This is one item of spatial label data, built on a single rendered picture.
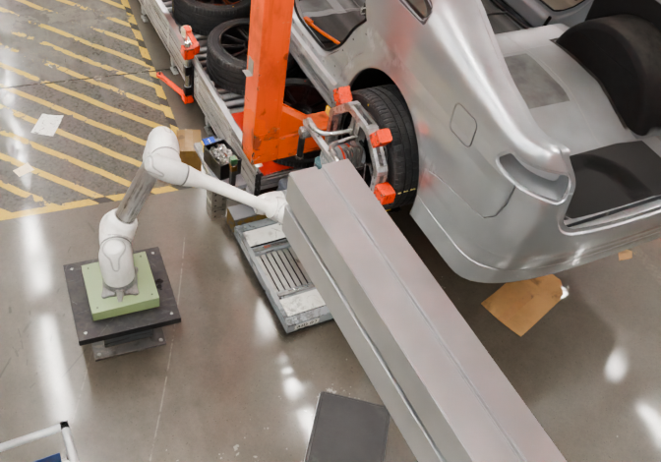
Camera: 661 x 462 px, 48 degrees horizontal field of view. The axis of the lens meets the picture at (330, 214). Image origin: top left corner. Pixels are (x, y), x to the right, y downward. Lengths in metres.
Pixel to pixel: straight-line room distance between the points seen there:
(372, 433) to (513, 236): 1.10
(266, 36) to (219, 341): 1.63
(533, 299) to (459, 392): 4.02
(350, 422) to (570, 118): 2.13
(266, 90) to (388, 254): 3.24
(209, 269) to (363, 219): 3.63
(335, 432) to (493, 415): 2.82
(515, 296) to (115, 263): 2.38
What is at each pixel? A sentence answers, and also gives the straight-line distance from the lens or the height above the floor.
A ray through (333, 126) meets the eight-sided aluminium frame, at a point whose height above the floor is 0.83.
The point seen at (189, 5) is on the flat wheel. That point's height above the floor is 0.49.
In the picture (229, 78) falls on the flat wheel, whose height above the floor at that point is 0.39.
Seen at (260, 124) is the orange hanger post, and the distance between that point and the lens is 4.14.
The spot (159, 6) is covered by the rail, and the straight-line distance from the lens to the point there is 5.93.
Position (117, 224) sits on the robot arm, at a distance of 3.83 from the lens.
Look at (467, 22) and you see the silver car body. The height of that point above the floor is 1.78.
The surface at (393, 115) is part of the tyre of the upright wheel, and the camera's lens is 3.78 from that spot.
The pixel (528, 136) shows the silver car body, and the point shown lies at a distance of 3.09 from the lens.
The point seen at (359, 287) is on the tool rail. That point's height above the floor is 2.81.
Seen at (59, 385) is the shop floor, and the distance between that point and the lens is 4.06.
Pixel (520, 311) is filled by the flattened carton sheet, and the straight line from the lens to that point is 4.65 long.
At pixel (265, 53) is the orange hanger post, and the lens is 3.87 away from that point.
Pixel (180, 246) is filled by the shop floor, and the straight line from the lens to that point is 4.57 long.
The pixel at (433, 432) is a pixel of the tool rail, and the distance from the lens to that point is 0.74.
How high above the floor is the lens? 3.41
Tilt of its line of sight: 45 degrees down
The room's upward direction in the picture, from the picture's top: 11 degrees clockwise
